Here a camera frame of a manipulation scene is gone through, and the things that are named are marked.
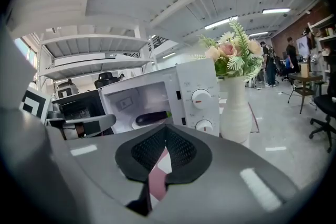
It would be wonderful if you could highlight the pink and cream flower bouquet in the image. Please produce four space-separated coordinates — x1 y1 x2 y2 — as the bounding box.
190 17 264 84

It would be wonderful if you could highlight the black high-back chair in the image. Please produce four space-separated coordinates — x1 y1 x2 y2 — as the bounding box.
93 72 117 89

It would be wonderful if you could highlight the pink checkered tablecloth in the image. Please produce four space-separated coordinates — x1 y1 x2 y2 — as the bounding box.
148 146 172 201

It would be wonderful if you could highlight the black office chair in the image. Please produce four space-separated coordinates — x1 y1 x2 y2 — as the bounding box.
309 60 336 154

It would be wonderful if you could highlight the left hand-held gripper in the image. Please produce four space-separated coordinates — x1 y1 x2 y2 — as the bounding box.
18 87 117 140

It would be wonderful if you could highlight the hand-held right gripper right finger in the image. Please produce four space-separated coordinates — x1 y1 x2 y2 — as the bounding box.
151 124 300 224

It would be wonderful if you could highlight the black metal staircase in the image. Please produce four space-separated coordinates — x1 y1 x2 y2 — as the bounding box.
148 35 170 51

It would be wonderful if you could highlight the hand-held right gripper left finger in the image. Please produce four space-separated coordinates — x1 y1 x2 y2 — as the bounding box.
65 124 166 217

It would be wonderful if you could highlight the white ribbed vase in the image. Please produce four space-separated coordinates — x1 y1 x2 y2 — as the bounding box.
219 76 253 144

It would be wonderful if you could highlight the white microwave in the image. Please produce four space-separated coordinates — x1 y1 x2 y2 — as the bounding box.
51 57 221 140

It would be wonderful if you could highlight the white metal shelving rack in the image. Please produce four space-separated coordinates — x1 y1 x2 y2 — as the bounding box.
36 33 156 95

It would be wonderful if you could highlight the dark folding table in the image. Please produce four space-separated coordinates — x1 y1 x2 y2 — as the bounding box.
287 72 324 115

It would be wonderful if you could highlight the wall display screen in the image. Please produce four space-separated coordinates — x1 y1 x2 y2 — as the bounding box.
296 36 309 57

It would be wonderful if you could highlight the purple toy eggplant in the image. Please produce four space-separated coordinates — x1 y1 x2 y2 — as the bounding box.
135 111 169 126

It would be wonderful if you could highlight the grey high-back chair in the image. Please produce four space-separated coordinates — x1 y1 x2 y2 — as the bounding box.
56 78 80 100

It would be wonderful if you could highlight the white shelf unit with goods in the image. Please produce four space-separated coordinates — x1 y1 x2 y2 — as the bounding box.
307 14 336 82

